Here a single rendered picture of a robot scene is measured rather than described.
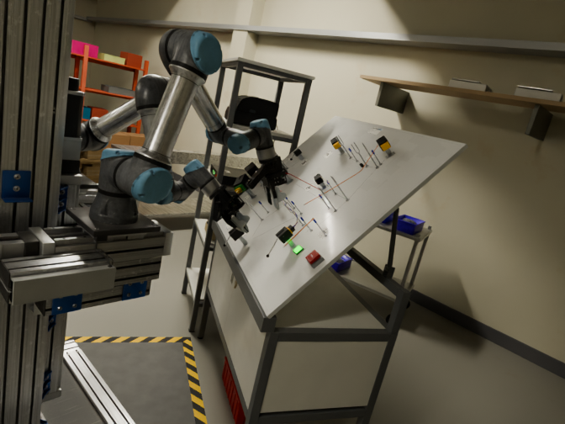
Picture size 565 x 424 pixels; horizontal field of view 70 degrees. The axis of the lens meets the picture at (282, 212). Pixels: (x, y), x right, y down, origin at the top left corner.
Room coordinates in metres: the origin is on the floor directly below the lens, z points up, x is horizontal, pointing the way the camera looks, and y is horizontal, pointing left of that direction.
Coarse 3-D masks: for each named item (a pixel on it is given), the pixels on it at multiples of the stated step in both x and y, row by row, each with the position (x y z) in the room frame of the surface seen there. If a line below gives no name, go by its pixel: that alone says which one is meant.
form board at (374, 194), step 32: (320, 128) 2.69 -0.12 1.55; (352, 128) 2.39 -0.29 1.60; (384, 128) 2.16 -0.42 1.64; (320, 160) 2.28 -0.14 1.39; (352, 160) 2.06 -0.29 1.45; (384, 160) 1.88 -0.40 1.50; (416, 160) 1.73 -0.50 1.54; (448, 160) 1.61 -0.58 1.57; (256, 192) 2.42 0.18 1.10; (288, 192) 2.17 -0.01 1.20; (320, 192) 1.97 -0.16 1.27; (352, 192) 1.80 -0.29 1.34; (384, 192) 1.66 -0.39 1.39; (224, 224) 2.30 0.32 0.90; (256, 224) 2.07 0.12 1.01; (288, 224) 1.88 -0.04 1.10; (320, 224) 1.72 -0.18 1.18; (352, 224) 1.59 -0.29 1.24; (256, 256) 1.79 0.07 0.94; (288, 256) 1.65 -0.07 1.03; (256, 288) 1.58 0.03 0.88; (288, 288) 1.46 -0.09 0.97
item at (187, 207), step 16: (112, 144) 4.37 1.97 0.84; (176, 160) 4.26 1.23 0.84; (192, 160) 4.41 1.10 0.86; (240, 160) 4.95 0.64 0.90; (256, 160) 5.15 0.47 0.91; (144, 208) 4.33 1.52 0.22; (160, 208) 4.46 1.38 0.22; (176, 208) 4.60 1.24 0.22; (192, 208) 4.75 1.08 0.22; (208, 208) 4.91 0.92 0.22
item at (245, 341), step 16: (240, 304) 1.78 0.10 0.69; (240, 320) 1.73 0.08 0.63; (224, 336) 1.91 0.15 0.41; (240, 336) 1.69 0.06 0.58; (256, 336) 1.51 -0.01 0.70; (240, 352) 1.65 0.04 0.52; (256, 352) 1.48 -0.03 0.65; (240, 368) 1.60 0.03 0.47; (256, 368) 1.44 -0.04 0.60; (240, 384) 1.56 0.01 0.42
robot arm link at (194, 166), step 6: (192, 162) 1.58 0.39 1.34; (198, 162) 1.60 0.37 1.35; (186, 168) 1.58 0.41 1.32; (192, 168) 1.57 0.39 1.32; (198, 168) 1.58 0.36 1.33; (204, 168) 1.60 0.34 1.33; (186, 174) 1.59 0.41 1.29; (192, 174) 1.58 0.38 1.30; (198, 174) 1.57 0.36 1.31; (204, 174) 1.58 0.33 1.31; (210, 174) 1.60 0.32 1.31; (186, 180) 1.58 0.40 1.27; (192, 180) 1.58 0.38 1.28; (198, 180) 1.57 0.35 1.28; (204, 180) 1.57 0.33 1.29; (210, 180) 1.58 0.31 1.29; (192, 186) 1.58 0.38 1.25; (198, 186) 1.58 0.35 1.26; (204, 186) 1.64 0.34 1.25
